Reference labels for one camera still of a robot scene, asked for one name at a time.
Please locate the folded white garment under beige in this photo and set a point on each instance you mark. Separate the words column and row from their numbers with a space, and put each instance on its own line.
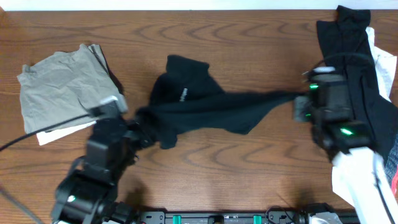
column 45, row 138

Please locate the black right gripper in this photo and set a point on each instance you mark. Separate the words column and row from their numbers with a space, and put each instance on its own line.
column 301, row 102

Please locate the black logo t-shirt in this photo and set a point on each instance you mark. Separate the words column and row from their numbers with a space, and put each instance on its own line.
column 186, row 98

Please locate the folded beige t-shirt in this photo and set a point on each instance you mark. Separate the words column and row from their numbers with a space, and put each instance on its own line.
column 63, row 86

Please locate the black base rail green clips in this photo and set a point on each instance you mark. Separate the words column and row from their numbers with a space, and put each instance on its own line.
column 313, row 213

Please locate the grey red garment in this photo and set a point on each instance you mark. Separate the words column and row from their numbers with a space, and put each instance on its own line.
column 390, row 169

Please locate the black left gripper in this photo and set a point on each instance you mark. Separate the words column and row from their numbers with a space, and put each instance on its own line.
column 131, row 137

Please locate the white garment in pile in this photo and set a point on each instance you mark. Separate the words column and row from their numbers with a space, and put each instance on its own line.
column 385, row 65

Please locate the black garment in pile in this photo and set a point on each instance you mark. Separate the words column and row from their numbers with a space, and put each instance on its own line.
column 344, row 45

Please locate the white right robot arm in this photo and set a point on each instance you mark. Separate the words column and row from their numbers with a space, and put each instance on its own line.
column 348, row 143

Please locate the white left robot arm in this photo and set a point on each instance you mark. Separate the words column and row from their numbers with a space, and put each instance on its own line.
column 88, row 193

